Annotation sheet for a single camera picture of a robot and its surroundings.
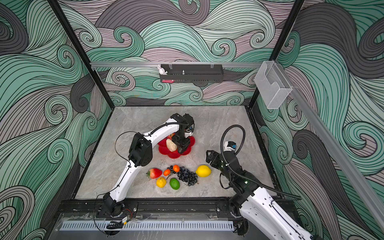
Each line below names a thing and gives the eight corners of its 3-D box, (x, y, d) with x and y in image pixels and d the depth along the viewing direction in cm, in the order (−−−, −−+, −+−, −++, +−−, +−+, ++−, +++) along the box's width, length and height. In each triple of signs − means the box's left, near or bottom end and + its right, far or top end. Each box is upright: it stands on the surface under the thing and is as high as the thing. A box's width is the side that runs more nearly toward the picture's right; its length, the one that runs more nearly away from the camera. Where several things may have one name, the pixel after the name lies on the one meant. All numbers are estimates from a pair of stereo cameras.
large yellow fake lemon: (195, 177, 86) (196, 174, 82) (195, 168, 89) (195, 165, 86) (210, 177, 86) (211, 174, 82) (209, 168, 89) (210, 165, 86)
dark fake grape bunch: (176, 177, 85) (176, 175, 82) (182, 168, 88) (182, 165, 86) (192, 188, 81) (193, 186, 78) (198, 178, 85) (199, 175, 82)
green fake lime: (168, 183, 82) (167, 182, 81) (173, 177, 85) (173, 176, 83) (176, 191, 80) (175, 190, 78) (181, 185, 82) (181, 183, 80)
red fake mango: (147, 179, 84) (145, 176, 81) (148, 170, 88) (147, 168, 84) (161, 179, 84) (160, 176, 81) (162, 170, 88) (161, 168, 84)
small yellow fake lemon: (156, 185, 82) (154, 183, 79) (160, 178, 85) (159, 175, 81) (163, 189, 81) (162, 186, 77) (167, 181, 83) (166, 179, 80)
